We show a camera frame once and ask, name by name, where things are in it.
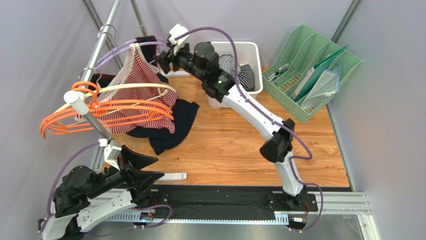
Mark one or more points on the red white striped top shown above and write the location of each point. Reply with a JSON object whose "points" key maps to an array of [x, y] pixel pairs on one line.
{"points": [[137, 70]]}

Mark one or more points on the white plastic basket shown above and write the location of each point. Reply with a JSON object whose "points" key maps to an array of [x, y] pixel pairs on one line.
{"points": [[247, 54]]}

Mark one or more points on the dark navy garment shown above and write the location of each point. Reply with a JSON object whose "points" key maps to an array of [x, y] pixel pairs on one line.
{"points": [[184, 113]]}

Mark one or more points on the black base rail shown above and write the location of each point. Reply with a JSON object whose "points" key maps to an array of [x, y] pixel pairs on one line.
{"points": [[227, 203]]}

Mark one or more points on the green folder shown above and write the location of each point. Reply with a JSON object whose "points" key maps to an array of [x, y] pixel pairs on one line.
{"points": [[314, 74]]}

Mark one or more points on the clear document pouch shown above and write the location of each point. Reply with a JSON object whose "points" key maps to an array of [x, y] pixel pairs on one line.
{"points": [[326, 86]]}

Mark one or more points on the green file organizer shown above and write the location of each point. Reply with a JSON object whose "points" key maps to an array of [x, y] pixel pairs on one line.
{"points": [[303, 49]]}

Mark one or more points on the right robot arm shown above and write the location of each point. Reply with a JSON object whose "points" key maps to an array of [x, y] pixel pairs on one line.
{"points": [[204, 64]]}

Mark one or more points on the grey garment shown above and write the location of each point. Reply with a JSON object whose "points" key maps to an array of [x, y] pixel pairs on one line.
{"points": [[227, 63]]}

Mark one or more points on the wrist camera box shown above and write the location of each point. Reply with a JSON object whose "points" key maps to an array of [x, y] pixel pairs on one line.
{"points": [[111, 151], [175, 32]]}

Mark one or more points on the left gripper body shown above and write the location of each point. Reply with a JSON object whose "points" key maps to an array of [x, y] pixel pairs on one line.
{"points": [[125, 173]]}

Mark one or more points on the orange plastic hanger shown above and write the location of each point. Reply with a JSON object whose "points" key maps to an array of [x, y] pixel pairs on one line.
{"points": [[118, 116]]}

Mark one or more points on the pens in organizer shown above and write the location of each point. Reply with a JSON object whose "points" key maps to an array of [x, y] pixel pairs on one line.
{"points": [[282, 70]]}

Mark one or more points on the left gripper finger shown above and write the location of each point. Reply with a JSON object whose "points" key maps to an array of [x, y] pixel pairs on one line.
{"points": [[139, 180], [137, 160]]}

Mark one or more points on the black white striped top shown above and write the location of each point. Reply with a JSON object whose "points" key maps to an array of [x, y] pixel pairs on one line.
{"points": [[246, 77]]}

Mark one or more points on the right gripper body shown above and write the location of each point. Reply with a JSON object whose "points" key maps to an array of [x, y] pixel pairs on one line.
{"points": [[169, 61]]}

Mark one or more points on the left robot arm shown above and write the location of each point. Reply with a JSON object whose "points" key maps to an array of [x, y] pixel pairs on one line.
{"points": [[85, 198]]}

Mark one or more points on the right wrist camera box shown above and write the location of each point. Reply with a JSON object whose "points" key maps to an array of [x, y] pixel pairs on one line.
{"points": [[175, 32]]}

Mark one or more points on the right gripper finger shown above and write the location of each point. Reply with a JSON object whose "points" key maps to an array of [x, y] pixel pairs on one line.
{"points": [[165, 68], [163, 58]]}

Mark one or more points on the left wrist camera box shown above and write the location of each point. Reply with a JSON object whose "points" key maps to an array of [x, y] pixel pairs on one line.
{"points": [[111, 151]]}

